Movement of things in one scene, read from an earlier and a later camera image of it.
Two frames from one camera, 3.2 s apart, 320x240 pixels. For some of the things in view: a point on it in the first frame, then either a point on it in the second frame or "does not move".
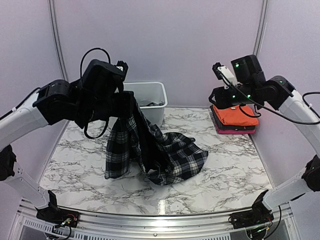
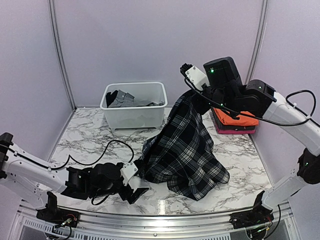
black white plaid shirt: [166, 158] -> [183, 153]
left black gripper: [126, 110] -> [136, 195]
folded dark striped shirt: [221, 126] does not move
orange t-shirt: [233, 116] does not move
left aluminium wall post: [52, 10] does not move
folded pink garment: [223, 131] does not move
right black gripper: [222, 101] -> [203, 104]
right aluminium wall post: [262, 26] does not move
